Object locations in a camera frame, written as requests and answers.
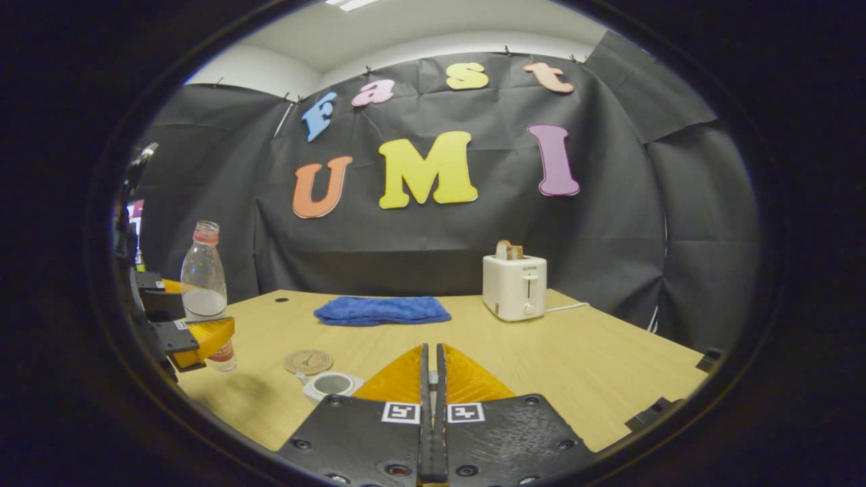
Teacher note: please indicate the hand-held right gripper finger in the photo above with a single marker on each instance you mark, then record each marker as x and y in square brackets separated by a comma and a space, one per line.
[440, 439]
[425, 439]

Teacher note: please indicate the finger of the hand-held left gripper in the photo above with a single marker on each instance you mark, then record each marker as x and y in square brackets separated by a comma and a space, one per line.
[162, 301]
[177, 338]

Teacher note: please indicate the clear plastic water bottle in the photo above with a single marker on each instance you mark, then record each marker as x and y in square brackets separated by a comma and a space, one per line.
[203, 277]

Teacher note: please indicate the white teacup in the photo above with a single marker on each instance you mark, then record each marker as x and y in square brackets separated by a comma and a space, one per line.
[331, 385]

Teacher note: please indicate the round wooden coaster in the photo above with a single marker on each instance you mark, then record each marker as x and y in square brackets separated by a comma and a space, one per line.
[308, 362]

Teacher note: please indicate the green drink bottle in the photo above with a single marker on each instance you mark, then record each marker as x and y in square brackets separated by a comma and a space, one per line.
[139, 260]

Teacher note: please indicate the blue folded towel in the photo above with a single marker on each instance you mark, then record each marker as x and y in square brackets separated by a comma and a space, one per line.
[382, 311]

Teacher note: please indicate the white toaster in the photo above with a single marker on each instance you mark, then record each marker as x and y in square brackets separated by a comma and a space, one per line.
[514, 287]

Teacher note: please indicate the bread slice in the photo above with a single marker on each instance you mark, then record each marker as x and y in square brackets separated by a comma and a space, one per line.
[507, 250]

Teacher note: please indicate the black backdrop cloth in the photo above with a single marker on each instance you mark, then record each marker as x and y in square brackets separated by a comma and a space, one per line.
[609, 223]

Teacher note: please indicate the dark object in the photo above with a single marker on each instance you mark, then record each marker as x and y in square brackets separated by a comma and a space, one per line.
[709, 358]

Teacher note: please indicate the ceiling light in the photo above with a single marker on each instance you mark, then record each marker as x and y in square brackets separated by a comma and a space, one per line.
[352, 3]

